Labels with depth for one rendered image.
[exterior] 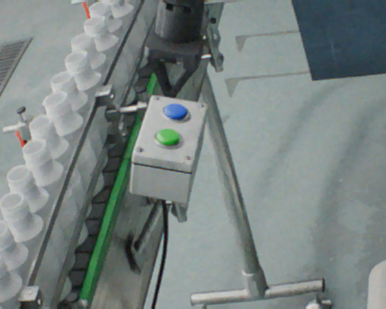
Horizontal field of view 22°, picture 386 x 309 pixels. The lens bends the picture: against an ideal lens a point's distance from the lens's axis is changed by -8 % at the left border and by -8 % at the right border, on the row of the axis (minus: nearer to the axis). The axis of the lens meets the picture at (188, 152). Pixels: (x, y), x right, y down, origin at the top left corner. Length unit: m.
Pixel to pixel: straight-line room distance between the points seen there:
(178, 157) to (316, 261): 1.51
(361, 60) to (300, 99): 1.40
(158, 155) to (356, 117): 2.06
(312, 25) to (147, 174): 0.82
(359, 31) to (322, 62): 0.12
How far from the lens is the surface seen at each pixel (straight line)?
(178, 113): 1.43
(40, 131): 1.41
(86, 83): 1.56
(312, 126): 3.38
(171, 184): 1.38
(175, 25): 1.26
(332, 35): 2.12
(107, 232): 1.47
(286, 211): 3.04
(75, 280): 1.39
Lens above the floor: 1.84
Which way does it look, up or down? 33 degrees down
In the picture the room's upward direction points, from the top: 17 degrees counter-clockwise
